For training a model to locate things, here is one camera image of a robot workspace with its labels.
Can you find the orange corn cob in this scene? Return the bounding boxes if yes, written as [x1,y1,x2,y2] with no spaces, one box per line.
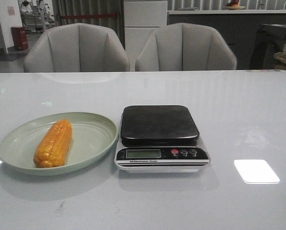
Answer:
[34,119,72,168]

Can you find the black silver kitchen scale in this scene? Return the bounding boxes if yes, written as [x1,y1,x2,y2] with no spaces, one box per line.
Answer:
[114,105,211,173]

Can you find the right grey armchair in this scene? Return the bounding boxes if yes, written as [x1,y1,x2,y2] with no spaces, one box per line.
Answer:
[135,23,237,71]

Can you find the grey armchair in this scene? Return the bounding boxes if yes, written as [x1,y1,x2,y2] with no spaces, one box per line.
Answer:
[135,23,237,71]
[24,23,130,73]

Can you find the left grey armchair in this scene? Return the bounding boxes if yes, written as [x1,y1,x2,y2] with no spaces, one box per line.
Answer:
[24,23,130,73]

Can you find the light green plate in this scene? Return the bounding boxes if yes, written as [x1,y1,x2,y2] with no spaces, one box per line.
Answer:
[0,112,118,176]

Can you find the white cabinet column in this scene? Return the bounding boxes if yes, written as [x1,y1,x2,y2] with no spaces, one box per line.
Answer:
[123,0,167,71]

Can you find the red barrier belt stanchion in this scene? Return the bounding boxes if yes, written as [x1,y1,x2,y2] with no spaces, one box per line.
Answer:
[59,13,121,34]

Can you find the dark grey counter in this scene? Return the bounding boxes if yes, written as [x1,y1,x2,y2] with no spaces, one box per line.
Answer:
[168,10,286,69]

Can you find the fruit bowl on counter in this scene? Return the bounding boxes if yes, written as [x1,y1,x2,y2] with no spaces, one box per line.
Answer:
[224,0,246,10]

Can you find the red trash bin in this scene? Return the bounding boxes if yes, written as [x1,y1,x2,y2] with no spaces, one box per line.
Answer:
[11,26,28,50]

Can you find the dark side table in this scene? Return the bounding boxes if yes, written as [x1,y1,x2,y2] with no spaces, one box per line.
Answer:
[249,24,286,69]

